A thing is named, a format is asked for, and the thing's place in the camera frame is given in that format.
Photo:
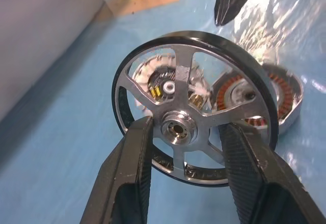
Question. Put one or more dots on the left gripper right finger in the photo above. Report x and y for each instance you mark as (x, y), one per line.
(254, 183)

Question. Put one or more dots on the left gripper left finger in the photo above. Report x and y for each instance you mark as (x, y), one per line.
(127, 173)

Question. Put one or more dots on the silver spoked rotor black rim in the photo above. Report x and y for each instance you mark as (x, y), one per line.
(183, 112)

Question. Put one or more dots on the silver motor housing copper windings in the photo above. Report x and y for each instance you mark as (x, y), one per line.
(287, 101)

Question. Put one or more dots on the round motor lid circuit board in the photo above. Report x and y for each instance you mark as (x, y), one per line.
(163, 81)

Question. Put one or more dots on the clear plastic film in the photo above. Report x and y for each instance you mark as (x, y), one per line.
(280, 30)

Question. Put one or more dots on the blue table cover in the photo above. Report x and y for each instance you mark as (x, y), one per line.
(63, 145)

